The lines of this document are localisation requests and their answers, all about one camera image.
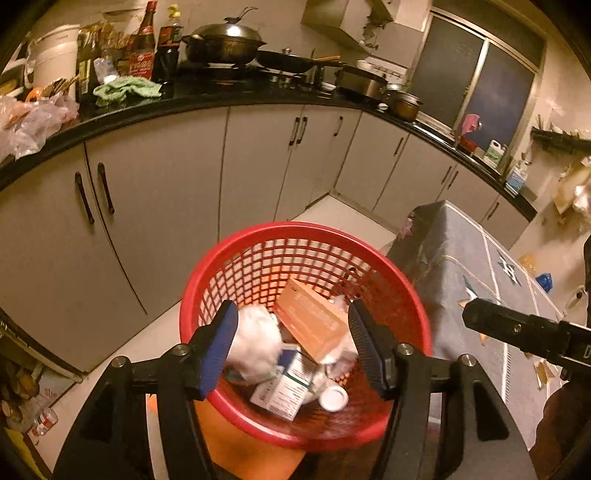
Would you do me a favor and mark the dark bottle yellow cap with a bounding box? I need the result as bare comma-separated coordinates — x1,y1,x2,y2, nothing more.
152,4,183,86

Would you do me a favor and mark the white tube bottle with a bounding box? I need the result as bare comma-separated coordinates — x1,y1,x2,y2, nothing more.
318,384,349,413

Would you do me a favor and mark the dark rice cooker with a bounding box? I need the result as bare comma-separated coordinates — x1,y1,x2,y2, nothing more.
335,65,388,102

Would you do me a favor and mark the white tissue ball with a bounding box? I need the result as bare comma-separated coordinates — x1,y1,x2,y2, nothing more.
225,304,283,385

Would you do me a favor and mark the range hood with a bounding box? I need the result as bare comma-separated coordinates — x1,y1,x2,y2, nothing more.
301,0,400,51

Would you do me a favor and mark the orange medicine box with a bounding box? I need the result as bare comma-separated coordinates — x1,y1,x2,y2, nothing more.
273,278,349,363

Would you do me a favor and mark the pink cloth at window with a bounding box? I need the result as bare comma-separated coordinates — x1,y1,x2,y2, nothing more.
460,113,482,137

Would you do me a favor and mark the green cloth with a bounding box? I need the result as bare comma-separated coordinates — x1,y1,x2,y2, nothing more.
93,76,161,107

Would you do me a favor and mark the black frying pan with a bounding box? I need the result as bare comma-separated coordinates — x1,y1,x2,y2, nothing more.
256,50,344,74

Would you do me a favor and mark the white bucket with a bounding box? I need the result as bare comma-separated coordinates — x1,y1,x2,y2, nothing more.
27,24,80,87

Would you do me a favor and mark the white detergent jug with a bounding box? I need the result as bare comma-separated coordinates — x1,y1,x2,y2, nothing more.
483,139,506,169

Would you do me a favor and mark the blue object on floor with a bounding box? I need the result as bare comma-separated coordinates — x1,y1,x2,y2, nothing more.
536,273,553,293

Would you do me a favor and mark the crumpled bag on counter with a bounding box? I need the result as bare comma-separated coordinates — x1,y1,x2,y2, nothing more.
0,94,79,160

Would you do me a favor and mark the red plastic mesh basket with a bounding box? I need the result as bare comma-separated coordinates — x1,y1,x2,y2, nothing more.
178,221,433,453

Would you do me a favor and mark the yellow plastic bag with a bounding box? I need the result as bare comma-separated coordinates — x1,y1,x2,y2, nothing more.
518,253,537,277

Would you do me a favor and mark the soy sauce bottle red label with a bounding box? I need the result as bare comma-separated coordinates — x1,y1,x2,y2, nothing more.
128,1,157,80

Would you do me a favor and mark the right hand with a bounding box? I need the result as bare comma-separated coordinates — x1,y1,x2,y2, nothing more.
529,378,590,479

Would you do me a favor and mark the white blue medicine box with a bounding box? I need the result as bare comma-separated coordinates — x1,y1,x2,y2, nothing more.
249,344,318,421

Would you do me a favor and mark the grey patterned tablecloth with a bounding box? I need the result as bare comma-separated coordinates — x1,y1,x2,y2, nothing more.
388,201,561,447

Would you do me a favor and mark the knotted white plastic bag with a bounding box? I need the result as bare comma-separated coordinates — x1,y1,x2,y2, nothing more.
321,295,358,379

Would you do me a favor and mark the black wok with lid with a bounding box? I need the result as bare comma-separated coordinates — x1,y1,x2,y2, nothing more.
181,6,266,65

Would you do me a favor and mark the steel pot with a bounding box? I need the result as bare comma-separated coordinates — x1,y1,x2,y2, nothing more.
387,90,423,122

